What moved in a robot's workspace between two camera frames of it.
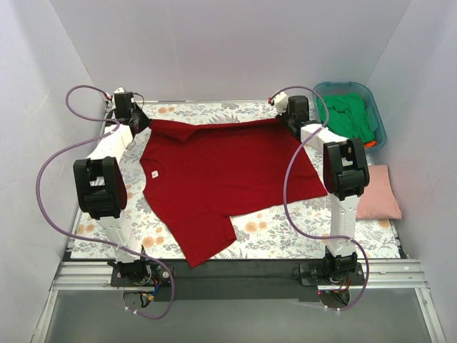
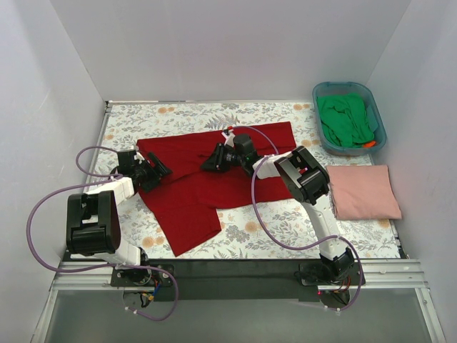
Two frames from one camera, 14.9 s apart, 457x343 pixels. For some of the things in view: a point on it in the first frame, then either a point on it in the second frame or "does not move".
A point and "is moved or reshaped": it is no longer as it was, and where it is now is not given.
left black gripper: [141, 120] to [151, 171]
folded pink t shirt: [379, 200] does not move
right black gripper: [292, 126] to [220, 158]
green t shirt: [347, 116] does not move
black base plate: [235, 279] does not move
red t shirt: [205, 174] is moved or reshaped
